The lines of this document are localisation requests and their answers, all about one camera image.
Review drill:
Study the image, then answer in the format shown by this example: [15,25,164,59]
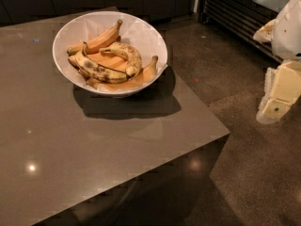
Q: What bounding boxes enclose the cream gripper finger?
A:
[256,60,301,124]

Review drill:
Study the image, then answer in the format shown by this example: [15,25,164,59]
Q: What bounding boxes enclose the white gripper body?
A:
[253,0,301,60]

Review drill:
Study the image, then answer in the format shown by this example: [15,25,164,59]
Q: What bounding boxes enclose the spotted curved banana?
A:
[99,41,142,78]

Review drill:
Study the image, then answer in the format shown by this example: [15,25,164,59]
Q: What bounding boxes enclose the orange right banana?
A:
[87,56,158,91]

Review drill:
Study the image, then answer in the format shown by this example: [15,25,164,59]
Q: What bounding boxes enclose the orange banana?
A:
[87,53,128,73]
[67,20,123,56]
[87,56,158,91]

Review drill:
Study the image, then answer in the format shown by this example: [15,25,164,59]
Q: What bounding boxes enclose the white bowl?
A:
[52,10,168,99]

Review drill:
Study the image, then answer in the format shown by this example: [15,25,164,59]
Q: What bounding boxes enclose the orange middle banana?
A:
[87,53,128,73]

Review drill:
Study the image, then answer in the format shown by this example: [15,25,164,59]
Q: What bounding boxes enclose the orange top banana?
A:
[67,20,123,56]

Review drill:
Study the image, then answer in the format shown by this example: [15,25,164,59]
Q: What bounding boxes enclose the white paper bowl liner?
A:
[81,12,167,97]

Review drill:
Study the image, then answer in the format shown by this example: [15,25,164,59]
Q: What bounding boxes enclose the spotted front banana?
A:
[75,41,129,84]

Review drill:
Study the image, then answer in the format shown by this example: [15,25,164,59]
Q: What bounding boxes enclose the black metal grille appliance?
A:
[201,0,289,61]

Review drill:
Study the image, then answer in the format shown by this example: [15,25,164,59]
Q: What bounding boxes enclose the dark cabinets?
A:
[0,0,196,25]

